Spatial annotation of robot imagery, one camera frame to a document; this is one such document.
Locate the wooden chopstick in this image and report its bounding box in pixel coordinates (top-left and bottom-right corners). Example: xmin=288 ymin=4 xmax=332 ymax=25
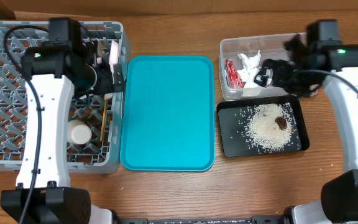
xmin=103 ymin=100 xmax=109 ymax=118
xmin=100 ymin=107 xmax=106 ymax=143

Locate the black rectangular tray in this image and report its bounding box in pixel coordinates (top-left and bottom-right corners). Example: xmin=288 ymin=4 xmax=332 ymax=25
xmin=217 ymin=95 xmax=310 ymax=157

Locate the grey plastic dish rack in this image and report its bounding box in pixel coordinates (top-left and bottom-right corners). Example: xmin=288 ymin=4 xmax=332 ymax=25
xmin=0 ymin=21 xmax=124 ymax=174

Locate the clear plastic waste bin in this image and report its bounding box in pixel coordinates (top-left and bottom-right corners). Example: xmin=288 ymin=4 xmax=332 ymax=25
xmin=219 ymin=33 xmax=295 ymax=101

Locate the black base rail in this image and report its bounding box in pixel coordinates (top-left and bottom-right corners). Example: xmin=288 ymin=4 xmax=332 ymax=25
xmin=119 ymin=215 xmax=291 ymax=224

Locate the white paper cup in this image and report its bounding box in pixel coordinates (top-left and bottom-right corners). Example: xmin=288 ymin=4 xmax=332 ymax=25
xmin=67 ymin=119 xmax=92 ymax=144

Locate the large white round plate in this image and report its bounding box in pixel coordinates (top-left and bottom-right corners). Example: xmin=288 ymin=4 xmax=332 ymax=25
xmin=109 ymin=41 xmax=120 ymax=73

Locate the white napkin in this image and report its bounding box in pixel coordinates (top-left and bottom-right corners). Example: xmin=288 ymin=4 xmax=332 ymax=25
xmin=237 ymin=51 xmax=261 ymax=88

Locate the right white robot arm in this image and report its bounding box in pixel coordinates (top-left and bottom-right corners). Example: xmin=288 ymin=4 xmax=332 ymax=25
xmin=254 ymin=20 xmax=358 ymax=224

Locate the brown food chunk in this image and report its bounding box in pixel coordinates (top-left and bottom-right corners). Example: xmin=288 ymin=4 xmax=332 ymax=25
xmin=275 ymin=116 xmax=287 ymax=130

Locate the red snack wrapper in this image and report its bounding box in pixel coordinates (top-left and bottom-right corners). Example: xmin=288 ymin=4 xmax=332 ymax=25
xmin=224 ymin=58 xmax=244 ymax=89

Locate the teal plastic serving tray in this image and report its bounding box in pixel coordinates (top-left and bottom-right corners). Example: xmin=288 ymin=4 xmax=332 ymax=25
xmin=121 ymin=55 xmax=215 ymax=172

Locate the pile of white rice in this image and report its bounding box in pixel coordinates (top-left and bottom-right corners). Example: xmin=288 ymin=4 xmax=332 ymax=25
xmin=235 ymin=103 xmax=301 ymax=155

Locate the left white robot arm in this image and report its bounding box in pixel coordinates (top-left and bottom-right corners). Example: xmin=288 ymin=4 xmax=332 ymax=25
xmin=0 ymin=17 xmax=125 ymax=223

